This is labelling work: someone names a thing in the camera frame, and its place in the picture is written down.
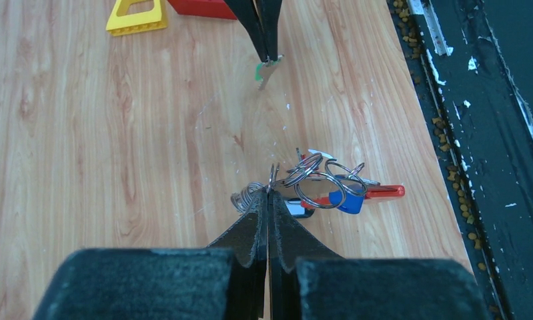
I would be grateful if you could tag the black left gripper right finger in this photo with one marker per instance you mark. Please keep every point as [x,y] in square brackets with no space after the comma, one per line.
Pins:
[310,281]

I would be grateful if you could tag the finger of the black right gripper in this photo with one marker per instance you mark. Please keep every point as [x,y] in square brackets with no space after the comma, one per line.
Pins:
[246,13]
[269,11]

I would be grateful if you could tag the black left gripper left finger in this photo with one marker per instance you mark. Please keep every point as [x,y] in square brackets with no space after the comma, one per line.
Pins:
[224,280]

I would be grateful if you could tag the key with green tag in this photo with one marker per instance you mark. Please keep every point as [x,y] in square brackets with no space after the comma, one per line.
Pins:
[264,71]

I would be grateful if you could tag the metal key organizer red handle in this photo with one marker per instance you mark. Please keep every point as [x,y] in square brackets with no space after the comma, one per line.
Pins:
[311,179]

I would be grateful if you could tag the red tray with white slots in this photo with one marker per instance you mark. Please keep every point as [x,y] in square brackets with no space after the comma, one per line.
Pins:
[203,8]

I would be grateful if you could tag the yellow plastic piece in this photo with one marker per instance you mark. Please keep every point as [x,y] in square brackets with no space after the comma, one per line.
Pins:
[120,22]

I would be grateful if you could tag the silver key blue tag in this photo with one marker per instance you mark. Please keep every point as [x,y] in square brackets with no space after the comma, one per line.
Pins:
[356,189]

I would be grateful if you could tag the white paper scrap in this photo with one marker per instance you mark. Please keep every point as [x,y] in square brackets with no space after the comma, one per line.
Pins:
[321,154]

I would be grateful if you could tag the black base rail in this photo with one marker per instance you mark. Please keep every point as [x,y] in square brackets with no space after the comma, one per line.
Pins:
[472,67]

